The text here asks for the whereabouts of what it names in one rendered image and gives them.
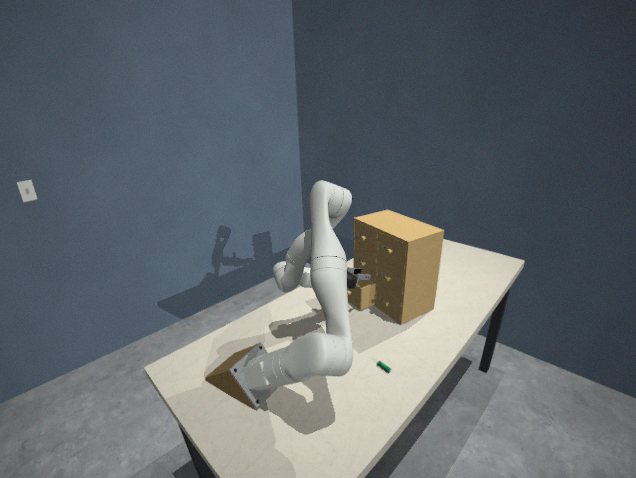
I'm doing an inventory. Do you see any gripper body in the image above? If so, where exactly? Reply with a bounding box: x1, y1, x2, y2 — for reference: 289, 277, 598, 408
347, 271, 357, 288

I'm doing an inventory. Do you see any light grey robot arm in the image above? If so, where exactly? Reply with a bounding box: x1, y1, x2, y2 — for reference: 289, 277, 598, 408
242, 181, 353, 391

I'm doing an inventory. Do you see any small wooden chest of drawers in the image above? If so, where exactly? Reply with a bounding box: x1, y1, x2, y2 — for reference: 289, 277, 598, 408
353, 210, 444, 325

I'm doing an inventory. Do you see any wooden drawer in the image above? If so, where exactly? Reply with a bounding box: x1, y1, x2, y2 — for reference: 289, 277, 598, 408
376, 284, 402, 323
377, 259, 405, 298
355, 246, 377, 281
355, 221, 378, 256
347, 279, 376, 310
378, 232, 407, 271

